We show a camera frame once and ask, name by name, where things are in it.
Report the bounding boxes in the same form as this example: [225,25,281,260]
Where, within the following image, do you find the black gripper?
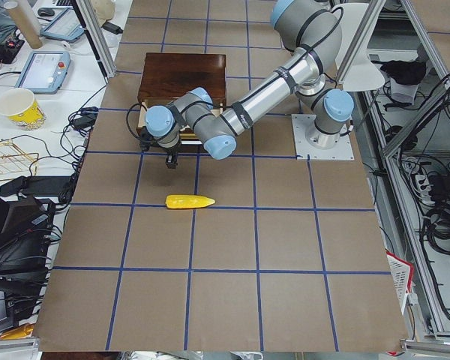
[139,125,180,169]

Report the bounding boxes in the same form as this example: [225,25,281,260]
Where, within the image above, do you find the yellow corn cob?
[165,194,215,209]

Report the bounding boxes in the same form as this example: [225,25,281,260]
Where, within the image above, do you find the light wooden drawer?
[136,101,202,146]

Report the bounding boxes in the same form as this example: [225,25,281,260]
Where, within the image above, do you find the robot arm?
[138,1,354,168]

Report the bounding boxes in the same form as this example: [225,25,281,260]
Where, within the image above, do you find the dark wooden drawer cabinet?
[137,52,227,107]

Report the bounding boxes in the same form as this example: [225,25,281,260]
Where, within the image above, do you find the black power adapter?
[102,21,123,35]

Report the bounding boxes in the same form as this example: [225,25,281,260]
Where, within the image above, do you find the blue teach pendant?
[40,7,84,43]
[15,51,71,95]

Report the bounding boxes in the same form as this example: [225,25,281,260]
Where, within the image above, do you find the popcorn paper bucket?
[0,88,47,131]

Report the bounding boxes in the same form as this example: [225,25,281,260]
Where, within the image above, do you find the beige cap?
[92,0,116,20]

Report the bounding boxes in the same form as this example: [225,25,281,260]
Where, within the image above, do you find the cardboard tube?
[4,0,43,50]

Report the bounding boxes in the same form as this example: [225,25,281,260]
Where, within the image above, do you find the red white basket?
[386,251,414,314]

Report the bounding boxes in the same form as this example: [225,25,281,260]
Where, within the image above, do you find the black braided cable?
[125,103,151,142]

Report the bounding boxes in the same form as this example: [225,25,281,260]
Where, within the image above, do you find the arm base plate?
[292,114,355,161]

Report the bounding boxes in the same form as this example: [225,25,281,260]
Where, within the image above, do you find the aluminium frame post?
[72,0,116,79]

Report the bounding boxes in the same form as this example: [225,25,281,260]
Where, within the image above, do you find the gold wire rack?
[0,139,39,182]

